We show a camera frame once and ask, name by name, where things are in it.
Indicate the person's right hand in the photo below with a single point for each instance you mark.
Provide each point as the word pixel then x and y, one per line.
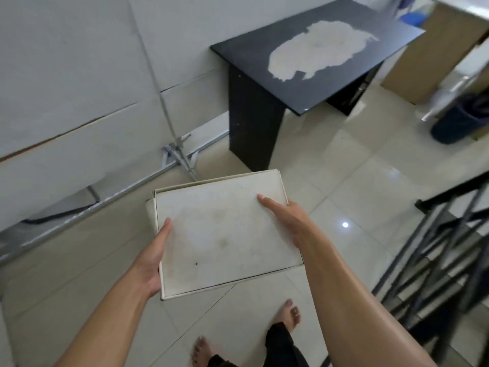
pixel 292 221

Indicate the person's left hand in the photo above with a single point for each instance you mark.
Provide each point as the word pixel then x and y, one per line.
pixel 147 263

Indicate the person's right thumb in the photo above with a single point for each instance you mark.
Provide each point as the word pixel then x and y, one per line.
pixel 272 202

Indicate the person's left thumb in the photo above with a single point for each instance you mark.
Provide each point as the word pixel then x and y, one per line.
pixel 165 231

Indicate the white cardboard box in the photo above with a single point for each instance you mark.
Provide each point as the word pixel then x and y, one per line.
pixel 223 233

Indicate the person's left forearm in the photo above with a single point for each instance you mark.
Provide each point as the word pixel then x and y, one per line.
pixel 103 321

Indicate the person's right forearm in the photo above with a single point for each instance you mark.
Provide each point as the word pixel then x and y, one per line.
pixel 351 301

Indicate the person's right foot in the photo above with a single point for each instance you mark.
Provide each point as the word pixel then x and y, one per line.
pixel 288 315

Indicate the person's foot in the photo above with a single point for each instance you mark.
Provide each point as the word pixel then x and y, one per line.
pixel 202 351
pixel 288 315

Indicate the person's left foot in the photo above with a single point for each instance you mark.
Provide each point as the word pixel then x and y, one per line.
pixel 202 351

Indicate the black desk with worn top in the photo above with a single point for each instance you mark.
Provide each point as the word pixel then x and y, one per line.
pixel 305 64

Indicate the person's black trousers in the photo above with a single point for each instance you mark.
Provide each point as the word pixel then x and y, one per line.
pixel 280 347

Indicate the black metal railing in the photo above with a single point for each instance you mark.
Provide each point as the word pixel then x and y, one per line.
pixel 443 263

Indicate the dark blue bin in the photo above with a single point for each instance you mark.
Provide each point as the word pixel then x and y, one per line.
pixel 460 118

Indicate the brown wooden cabinet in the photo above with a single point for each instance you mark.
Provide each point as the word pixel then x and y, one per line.
pixel 431 53

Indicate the blue plastic stool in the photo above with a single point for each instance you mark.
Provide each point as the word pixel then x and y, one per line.
pixel 412 17

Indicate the metal floor rail frame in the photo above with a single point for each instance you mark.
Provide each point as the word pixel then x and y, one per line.
pixel 114 187

